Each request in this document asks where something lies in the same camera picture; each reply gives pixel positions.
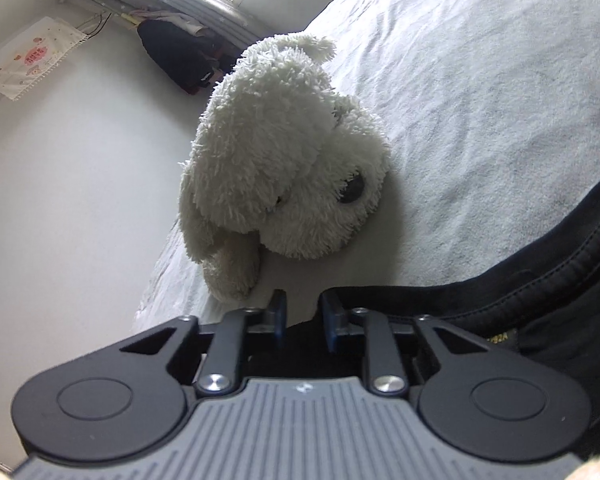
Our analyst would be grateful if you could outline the black garment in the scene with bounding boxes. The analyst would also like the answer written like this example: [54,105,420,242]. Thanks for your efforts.
[286,157,600,466]

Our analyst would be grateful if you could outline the black wall cable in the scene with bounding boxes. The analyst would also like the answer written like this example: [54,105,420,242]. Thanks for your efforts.
[77,10,113,38]

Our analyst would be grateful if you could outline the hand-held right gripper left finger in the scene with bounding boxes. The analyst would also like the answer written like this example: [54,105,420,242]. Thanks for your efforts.
[119,289,288,396]

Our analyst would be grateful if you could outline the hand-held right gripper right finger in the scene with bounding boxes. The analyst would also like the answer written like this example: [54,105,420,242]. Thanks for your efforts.
[320,290,518,396]

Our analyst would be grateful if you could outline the air conditioner with printed cover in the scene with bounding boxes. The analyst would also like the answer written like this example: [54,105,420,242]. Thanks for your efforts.
[0,16,88,108]

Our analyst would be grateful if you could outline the light hanging garment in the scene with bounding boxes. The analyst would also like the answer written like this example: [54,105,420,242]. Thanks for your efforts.
[122,7,206,38]

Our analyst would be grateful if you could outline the white plush dog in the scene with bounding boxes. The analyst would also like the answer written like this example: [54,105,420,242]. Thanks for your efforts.
[177,33,392,303]

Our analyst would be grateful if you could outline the dark hanging clothes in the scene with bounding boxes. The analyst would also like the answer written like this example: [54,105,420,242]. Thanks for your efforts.
[136,19,241,97]

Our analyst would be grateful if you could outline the grey starred curtain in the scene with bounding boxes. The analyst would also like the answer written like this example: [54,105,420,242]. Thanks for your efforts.
[57,0,271,63]

